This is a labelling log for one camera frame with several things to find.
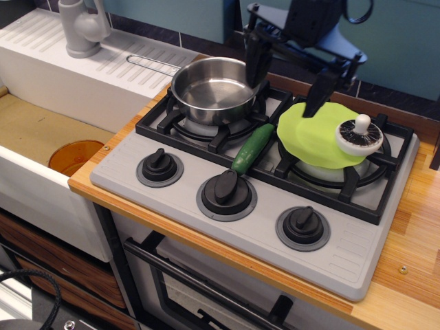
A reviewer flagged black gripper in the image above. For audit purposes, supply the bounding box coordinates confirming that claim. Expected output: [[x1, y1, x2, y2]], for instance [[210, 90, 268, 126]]
[[243, 1, 364, 118]]

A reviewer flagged green toy pickle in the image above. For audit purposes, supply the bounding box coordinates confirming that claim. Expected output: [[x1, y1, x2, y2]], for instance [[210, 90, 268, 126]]
[[231, 123, 275, 175]]

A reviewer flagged white toy mushroom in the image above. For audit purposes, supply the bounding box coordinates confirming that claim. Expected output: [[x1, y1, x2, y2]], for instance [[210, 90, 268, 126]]
[[335, 114, 384, 157]]

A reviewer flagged light green plate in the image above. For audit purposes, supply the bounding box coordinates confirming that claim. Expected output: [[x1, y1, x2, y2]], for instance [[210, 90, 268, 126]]
[[276, 102, 364, 169]]

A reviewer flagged stainless steel pot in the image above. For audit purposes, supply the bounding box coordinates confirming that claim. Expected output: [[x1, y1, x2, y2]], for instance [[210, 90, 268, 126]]
[[126, 54, 260, 126]]

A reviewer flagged black middle stove knob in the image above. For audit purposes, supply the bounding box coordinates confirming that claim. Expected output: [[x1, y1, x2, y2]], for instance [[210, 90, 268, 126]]
[[196, 169, 258, 222]]

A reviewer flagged black stove knob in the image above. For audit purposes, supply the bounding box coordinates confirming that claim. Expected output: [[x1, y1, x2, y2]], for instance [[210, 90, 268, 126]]
[[196, 169, 258, 222], [135, 148, 184, 188], [275, 206, 331, 252]]

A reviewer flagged black right stove knob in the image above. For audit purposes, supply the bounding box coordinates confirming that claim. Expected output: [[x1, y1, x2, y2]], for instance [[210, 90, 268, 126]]
[[275, 206, 331, 252]]

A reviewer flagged grey toy stove top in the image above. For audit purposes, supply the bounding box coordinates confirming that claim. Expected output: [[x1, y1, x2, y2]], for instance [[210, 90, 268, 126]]
[[89, 94, 421, 303]]

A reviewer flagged black left stove knob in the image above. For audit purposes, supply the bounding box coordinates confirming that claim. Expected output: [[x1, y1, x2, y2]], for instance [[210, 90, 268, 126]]
[[135, 148, 184, 188]]

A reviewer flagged black left burner grate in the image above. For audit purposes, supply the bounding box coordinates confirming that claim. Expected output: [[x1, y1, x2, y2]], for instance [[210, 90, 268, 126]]
[[135, 81, 294, 164]]

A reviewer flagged black burner grate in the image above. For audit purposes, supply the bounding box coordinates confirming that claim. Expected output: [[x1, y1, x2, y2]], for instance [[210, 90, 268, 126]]
[[248, 97, 418, 225], [135, 81, 294, 164]]

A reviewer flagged black right burner grate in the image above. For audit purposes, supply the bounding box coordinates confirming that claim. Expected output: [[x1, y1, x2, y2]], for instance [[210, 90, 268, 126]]
[[248, 97, 418, 225]]

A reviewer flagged grey toy faucet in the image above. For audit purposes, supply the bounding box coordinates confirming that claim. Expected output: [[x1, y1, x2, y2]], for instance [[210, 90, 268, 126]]
[[58, 0, 111, 58]]

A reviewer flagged white toy sink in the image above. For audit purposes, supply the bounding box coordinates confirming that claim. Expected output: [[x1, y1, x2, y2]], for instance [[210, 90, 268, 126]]
[[1, 9, 196, 262]]

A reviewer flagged orange plastic cup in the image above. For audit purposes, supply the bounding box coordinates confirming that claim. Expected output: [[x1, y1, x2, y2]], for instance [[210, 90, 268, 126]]
[[48, 140, 104, 177]]

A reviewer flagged wooden drawer front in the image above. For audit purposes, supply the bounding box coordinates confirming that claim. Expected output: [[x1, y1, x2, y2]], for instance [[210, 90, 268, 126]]
[[1, 210, 136, 329]]

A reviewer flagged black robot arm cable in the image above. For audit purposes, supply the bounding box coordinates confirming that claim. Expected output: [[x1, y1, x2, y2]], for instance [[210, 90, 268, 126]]
[[344, 0, 375, 25]]

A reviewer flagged oven door with black handle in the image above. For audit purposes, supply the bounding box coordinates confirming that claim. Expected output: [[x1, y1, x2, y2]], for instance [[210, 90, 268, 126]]
[[123, 231, 356, 329]]

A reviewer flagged black braided cable foreground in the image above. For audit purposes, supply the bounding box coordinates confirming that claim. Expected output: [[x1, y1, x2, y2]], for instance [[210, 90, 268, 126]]
[[0, 268, 63, 330]]

